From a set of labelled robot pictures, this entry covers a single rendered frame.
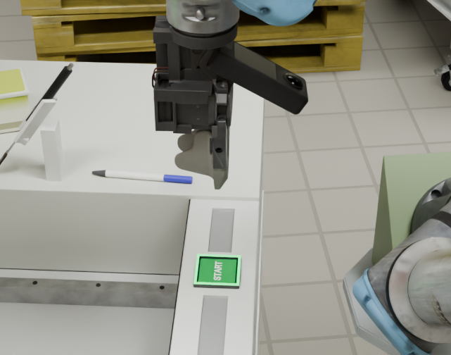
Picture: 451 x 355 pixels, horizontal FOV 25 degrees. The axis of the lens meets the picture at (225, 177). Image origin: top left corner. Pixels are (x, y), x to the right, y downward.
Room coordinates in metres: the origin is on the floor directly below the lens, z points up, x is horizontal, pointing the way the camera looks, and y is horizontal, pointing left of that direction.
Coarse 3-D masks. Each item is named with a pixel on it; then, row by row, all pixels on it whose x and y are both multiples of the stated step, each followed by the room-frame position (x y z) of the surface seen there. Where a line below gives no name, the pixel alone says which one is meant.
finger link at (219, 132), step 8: (224, 112) 0.92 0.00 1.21; (224, 120) 0.91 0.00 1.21; (216, 128) 0.91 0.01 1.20; (224, 128) 0.91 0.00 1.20; (216, 136) 0.90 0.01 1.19; (224, 136) 0.90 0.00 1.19; (216, 144) 0.90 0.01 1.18; (224, 144) 0.90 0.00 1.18; (216, 152) 0.91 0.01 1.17; (224, 152) 0.91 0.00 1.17; (216, 160) 0.92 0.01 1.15; (224, 160) 0.91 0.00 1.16; (216, 168) 0.92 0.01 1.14; (224, 168) 0.92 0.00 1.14
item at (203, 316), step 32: (192, 224) 1.05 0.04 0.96; (224, 224) 1.05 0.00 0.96; (256, 224) 1.05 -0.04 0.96; (192, 256) 0.98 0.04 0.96; (256, 256) 0.98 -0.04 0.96; (192, 288) 0.92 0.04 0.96; (256, 288) 1.00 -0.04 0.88; (192, 320) 0.87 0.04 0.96; (224, 320) 0.87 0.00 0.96; (192, 352) 0.82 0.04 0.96; (224, 352) 0.82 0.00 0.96
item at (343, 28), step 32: (32, 0) 2.97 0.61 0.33; (64, 0) 3.03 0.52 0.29; (96, 0) 3.03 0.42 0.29; (128, 0) 3.03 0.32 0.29; (160, 0) 3.03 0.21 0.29; (320, 0) 3.03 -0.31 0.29; (352, 0) 3.04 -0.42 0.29; (64, 32) 2.97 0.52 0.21; (96, 32) 3.07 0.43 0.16; (128, 32) 3.07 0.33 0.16; (256, 32) 3.07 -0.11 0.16; (288, 32) 3.07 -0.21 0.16; (320, 32) 3.08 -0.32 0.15; (352, 32) 3.10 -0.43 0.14; (288, 64) 3.09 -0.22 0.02; (320, 64) 3.09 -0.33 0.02; (352, 64) 3.08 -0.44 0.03
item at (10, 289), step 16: (0, 288) 1.05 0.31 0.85; (16, 288) 1.04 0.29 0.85; (32, 288) 1.04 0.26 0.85; (48, 288) 1.04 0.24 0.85; (64, 288) 1.04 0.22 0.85; (80, 288) 1.04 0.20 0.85; (96, 288) 1.04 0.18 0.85; (112, 288) 1.04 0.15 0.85; (128, 288) 1.04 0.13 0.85; (144, 288) 1.04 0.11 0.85; (160, 288) 1.04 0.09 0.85; (176, 288) 1.04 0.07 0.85; (80, 304) 1.04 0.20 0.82; (96, 304) 1.04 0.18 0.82; (112, 304) 1.04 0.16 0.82; (128, 304) 1.04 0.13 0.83; (144, 304) 1.04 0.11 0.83; (160, 304) 1.03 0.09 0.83
